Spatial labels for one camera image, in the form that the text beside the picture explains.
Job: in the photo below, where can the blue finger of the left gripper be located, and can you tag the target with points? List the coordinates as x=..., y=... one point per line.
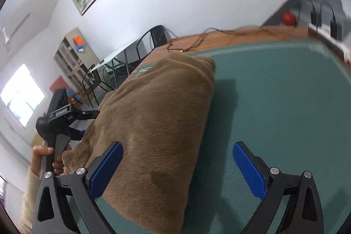
x=75, y=134

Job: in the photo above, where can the cream left sleeve forearm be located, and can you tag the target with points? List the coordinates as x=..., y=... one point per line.
x=29, y=202

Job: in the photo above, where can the red ball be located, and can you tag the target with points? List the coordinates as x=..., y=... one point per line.
x=289, y=19

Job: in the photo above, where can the white folding table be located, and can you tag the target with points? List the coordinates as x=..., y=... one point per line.
x=112, y=62

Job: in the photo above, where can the person left hand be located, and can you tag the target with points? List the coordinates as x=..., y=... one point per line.
x=38, y=152

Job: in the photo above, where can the left black tracker box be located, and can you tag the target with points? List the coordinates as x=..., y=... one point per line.
x=58, y=100

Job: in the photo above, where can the white power strip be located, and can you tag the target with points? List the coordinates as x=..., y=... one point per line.
x=324, y=34

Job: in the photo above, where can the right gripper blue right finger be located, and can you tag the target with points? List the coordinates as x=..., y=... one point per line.
x=303, y=213

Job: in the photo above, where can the green table mat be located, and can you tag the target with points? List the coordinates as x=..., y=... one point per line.
x=289, y=102

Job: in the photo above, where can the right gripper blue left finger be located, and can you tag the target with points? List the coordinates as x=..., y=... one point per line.
x=60, y=197

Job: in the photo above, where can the grey storage cabinet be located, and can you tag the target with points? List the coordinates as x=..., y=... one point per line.
x=74, y=57

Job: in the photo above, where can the brown fleece garment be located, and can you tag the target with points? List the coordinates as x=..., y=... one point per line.
x=159, y=118

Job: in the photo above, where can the red board on wall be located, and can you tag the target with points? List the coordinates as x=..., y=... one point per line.
x=59, y=84

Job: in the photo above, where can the black metal chair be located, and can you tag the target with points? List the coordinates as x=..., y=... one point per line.
x=158, y=37

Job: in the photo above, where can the black power adapter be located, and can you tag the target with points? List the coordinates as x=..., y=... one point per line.
x=335, y=27
x=314, y=15

